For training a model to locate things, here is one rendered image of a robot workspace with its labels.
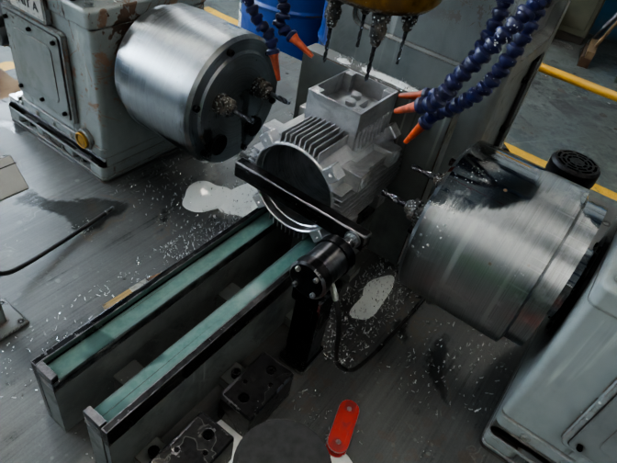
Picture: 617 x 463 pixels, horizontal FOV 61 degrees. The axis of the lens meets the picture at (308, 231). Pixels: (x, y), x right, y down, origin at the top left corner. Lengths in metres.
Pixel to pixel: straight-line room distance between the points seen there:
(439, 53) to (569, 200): 0.39
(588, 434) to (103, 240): 0.84
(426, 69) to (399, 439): 0.63
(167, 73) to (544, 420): 0.78
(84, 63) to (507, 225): 0.78
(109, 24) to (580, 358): 0.90
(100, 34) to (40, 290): 0.45
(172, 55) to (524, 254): 0.63
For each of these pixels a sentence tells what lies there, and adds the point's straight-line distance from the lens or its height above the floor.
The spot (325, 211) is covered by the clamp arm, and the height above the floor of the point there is 1.03.
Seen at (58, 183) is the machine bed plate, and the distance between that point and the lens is 1.21.
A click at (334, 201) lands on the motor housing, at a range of 0.81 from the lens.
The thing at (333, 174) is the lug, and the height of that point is 1.08.
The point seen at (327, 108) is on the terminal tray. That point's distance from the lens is 0.85.
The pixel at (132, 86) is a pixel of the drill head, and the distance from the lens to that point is 1.01.
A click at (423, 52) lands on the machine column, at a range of 1.02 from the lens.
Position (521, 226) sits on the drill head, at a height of 1.14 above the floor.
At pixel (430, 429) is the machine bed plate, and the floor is 0.80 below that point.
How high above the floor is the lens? 1.53
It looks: 41 degrees down
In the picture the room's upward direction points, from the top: 12 degrees clockwise
